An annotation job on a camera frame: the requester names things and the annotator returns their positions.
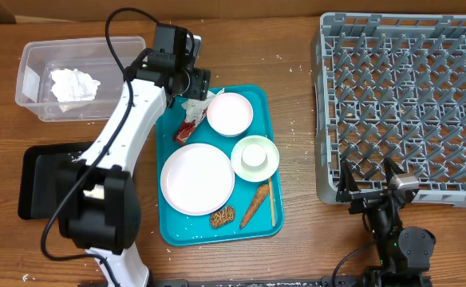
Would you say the grey dishwasher rack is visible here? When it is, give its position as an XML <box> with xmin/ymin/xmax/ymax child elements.
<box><xmin>311</xmin><ymin>12</ymin><xmax>466</xmax><ymax>207</ymax></box>

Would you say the red ketchup packet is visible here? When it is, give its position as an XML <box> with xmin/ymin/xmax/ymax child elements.
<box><xmin>173</xmin><ymin>114</ymin><xmax>206</xmax><ymax>145</ymax></box>

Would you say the carrot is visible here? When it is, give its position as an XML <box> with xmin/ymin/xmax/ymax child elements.
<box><xmin>239</xmin><ymin>183</ymin><xmax>270</xmax><ymax>229</ymax></box>

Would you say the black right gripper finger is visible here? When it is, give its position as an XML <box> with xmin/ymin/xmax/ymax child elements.
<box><xmin>383</xmin><ymin>157</ymin><xmax>404</xmax><ymax>187</ymax></box>
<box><xmin>338</xmin><ymin>159</ymin><xmax>359</xmax><ymax>193</ymax></box>

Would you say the white torn wrapper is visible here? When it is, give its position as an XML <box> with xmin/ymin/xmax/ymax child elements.
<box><xmin>182</xmin><ymin>88</ymin><xmax>225</xmax><ymax>125</ymax></box>

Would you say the pink bowl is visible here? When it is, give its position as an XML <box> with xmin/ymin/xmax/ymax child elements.
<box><xmin>207</xmin><ymin>92</ymin><xmax>254</xmax><ymax>137</ymax></box>

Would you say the clear plastic bin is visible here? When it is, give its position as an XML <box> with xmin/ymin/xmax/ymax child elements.
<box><xmin>14</xmin><ymin>36</ymin><xmax>148</xmax><ymax>123</ymax></box>

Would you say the pile of white rice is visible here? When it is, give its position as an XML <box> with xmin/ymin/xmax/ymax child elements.
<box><xmin>68</xmin><ymin>151</ymin><xmax>82</xmax><ymax>163</ymax></box>

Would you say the wooden chopstick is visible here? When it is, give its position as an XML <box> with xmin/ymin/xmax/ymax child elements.
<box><xmin>267</xmin><ymin>145</ymin><xmax>276</xmax><ymax>227</ymax></box>

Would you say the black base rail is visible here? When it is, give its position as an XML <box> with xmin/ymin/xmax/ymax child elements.
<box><xmin>77</xmin><ymin>274</ymin><xmax>433</xmax><ymax>287</ymax></box>

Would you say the white napkin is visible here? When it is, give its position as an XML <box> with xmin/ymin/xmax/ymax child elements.
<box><xmin>50</xmin><ymin>69</ymin><xmax>101</xmax><ymax>112</ymax></box>

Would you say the white cup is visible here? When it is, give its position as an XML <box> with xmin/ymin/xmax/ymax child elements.
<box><xmin>242</xmin><ymin>143</ymin><xmax>267</xmax><ymax>167</ymax></box>

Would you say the teal plastic tray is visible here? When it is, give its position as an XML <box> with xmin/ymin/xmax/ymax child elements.
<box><xmin>156</xmin><ymin>85</ymin><xmax>284</xmax><ymax>246</ymax></box>

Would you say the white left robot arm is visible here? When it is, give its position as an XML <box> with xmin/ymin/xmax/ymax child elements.
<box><xmin>41</xmin><ymin>24</ymin><xmax>211</xmax><ymax>286</ymax></box>

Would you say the pale green saucer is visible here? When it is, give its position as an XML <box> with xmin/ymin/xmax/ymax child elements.
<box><xmin>231</xmin><ymin>136</ymin><xmax>280</xmax><ymax>183</ymax></box>

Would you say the black tray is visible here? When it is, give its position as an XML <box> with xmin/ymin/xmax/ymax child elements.
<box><xmin>18</xmin><ymin>142</ymin><xmax>92</xmax><ymax>220</ymax></box>

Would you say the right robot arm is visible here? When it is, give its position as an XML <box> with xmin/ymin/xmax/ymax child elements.
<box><xmin>330</xmin><ymin>157</ymin><xmax>436</xmax><ymax>287</ymax></box>

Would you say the large white plate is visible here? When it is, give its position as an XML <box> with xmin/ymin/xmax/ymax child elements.
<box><xmin>160</xmin><ymin>143</ymin><xmax>235</xmax><ymax>216</ymax></box>

